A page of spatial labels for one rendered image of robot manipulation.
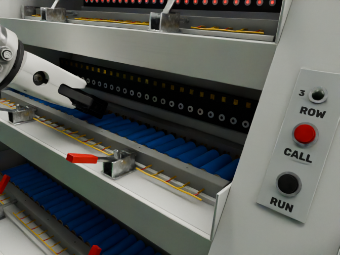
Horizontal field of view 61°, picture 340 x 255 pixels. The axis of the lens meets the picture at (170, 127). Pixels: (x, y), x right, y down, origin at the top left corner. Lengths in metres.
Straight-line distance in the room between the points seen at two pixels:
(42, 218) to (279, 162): 0.44
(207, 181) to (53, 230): 0.31
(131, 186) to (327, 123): 0.22
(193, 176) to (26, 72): 0.24
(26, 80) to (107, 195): 0.18
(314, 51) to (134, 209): 0.24
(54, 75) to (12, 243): 0.30
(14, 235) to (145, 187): 0.31
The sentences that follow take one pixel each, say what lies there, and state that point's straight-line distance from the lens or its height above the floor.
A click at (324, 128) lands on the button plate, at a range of 0.26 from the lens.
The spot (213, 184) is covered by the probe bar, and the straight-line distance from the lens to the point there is 0.33.
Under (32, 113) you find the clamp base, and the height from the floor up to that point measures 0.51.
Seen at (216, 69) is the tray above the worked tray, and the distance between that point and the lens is 0.32.
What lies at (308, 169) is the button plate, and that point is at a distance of 0.26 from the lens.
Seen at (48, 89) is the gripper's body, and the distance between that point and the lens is 0.42.
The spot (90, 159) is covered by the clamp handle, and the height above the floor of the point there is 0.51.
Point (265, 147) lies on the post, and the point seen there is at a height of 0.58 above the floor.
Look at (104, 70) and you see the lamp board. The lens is 0.64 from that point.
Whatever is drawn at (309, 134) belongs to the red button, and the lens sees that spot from 0.26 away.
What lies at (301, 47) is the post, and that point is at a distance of 0.29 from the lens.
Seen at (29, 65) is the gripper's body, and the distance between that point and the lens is 0.41.
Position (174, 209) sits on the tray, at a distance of 0.32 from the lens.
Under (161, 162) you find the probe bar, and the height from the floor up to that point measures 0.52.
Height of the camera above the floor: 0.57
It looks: 1 degrees down
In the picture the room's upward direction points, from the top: 18 degrees clockwise
